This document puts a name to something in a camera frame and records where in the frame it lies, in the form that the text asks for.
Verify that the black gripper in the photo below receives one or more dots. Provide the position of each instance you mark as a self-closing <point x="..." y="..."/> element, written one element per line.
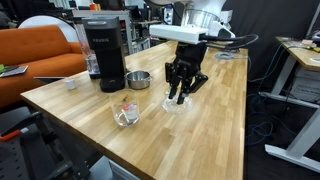
<point x="190" y="55"/>

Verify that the round glass lid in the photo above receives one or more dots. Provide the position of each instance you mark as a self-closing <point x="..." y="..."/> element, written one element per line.
<point x="170" y="107"/>

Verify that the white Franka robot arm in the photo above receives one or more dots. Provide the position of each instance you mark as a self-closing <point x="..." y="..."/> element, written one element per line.
<point x="216" y="5"/>

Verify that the clear glass jar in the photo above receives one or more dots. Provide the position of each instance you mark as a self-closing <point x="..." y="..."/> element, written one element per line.
<point x="125" y="111"/>

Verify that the small steel pot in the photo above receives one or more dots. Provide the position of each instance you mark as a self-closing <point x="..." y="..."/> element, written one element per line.
<point x="138" y="80"/>

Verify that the black Keurig coffee maker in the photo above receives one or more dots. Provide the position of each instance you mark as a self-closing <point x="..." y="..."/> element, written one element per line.
<point x="106" y="50"/>

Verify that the white-legged wooden desk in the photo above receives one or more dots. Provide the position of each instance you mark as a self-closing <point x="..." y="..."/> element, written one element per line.
<point x="296" y="53"/>

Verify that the small white pod cup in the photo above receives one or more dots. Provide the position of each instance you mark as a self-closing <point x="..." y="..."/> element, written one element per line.
<point x="70" y="84"/>

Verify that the white box under desk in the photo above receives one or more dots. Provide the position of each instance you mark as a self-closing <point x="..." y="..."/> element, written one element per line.
<point x="305" y="88"/>

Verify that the white round chair back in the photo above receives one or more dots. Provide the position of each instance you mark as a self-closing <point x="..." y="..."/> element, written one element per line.
<point x="50" y="23"/>

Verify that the orange sofa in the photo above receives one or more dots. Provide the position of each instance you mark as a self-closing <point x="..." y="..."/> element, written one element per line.
<point x="40" y="56"/>

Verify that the black equipment cart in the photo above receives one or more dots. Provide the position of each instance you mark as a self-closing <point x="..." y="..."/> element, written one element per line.
<point x="33" y="150"/>

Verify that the grey laptop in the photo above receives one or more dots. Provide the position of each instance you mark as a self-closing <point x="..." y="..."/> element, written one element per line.
<point x="15" y="70"/>

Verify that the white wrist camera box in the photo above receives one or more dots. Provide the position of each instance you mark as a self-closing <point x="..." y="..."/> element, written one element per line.
<point x="173" y="32"/>

